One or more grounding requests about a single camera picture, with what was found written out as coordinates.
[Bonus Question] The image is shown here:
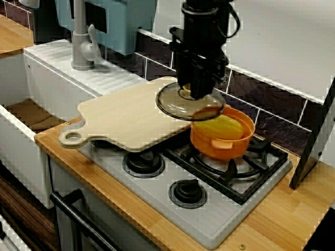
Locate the smoked lid with yellow knob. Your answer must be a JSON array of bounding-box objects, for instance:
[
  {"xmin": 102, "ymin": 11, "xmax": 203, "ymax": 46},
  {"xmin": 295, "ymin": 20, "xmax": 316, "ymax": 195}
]
[{"xmin": 155, "ymin": 81, "xmax": 227, "ymax": 122}]

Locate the black burner grate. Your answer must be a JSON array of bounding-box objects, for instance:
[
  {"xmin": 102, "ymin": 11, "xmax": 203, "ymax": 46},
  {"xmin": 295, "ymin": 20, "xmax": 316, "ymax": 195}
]
[{"xmin": 163, "ymin": 134, "xmax": 288, "ymax": 206}]

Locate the black stove knob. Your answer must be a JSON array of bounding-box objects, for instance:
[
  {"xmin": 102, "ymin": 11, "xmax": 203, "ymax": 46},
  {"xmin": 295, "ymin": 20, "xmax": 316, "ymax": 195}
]
[
  {"xmin": 122, "ymin": 151, "xmax": 166, "ymax": 179},
  {"xmin": 169, "ymin": 179, "xmax": 207, "ymax": 210}
]

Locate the teal box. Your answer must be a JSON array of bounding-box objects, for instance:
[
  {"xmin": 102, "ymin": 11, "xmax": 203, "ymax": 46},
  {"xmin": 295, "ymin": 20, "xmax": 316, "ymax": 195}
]
[{"xmin": 53, "ymin": 0, "xmax": 159, "ymax": 56}]

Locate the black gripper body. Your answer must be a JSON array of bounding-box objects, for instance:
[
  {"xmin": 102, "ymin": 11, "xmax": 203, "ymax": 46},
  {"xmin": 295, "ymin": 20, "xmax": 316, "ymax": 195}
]
[{"xmin": 169, "ymin": 13, "xmax": 231, "ymax": 82}]

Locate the black side panel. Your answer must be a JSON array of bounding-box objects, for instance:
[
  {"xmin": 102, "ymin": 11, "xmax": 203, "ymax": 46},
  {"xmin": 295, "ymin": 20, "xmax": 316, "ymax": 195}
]
[{"xmin": 289, "ymin": 75, "xmax": 335, "ymax": 190}]

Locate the aluminium frame rail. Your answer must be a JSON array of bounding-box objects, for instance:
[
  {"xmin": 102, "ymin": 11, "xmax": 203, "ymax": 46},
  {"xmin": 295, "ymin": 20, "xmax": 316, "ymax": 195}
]
[{"xmin": 0, "ymin": 214, "xmax": 32, "ymax": 251}]

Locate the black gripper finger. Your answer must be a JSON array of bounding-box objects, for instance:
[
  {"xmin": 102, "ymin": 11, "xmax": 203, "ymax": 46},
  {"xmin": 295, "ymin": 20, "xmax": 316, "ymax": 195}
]
[
  {"xmin": 190, "ymin": 70, "xmax": 215, "ymax": 99},
  {"xmin": 177, "ymin": 62, "xmax": 193, "ymax": 86}
]

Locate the black oven door handle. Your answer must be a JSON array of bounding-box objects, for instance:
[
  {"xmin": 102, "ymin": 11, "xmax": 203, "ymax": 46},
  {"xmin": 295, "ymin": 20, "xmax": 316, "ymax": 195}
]
[{"xmin": 49, "ymin": 188, "xmax": 118, "ymax": 251}]

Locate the white toy sink basin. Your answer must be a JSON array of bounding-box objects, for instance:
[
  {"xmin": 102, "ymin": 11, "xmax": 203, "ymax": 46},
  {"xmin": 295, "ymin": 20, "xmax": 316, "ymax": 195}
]
[{"xmin": 0, "ymin": 39, "xmax": 147, "ymax": 210}]

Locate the grey toy faucet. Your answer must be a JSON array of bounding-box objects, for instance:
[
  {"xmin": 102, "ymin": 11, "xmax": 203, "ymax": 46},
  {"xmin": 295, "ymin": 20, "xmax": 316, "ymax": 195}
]
[{"xmin": 71, "ymin": 0, "xmax": 103, "ymax": 72}]

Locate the yellow toy corn cob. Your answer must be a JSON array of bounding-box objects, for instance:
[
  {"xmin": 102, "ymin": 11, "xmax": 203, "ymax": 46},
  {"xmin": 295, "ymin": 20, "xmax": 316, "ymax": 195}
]
[{"xmin": 193, "ymin": 108, "xmax": 244, "ymax": 140}]

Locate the orange toy pot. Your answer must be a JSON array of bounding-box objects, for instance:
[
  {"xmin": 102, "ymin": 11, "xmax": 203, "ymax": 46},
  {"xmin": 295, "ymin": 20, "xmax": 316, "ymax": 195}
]
[{"xmin": 189, "ymin": 104, "xmax": 256, "ymax": 161}]

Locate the grey stove top plate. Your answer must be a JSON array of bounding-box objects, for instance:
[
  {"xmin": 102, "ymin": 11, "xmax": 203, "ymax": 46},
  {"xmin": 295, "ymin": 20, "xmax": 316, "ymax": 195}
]
[{"xmin": 78, "ymin": 135, "xmax": 294, "ymax": 250}]

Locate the beige cutting board with handle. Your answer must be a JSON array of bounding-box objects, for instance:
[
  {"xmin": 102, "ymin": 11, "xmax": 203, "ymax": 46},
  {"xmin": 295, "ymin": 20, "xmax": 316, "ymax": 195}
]
[{"xmin": 58, "ymin": 76, "xmax": 194, "ymax": 152}]

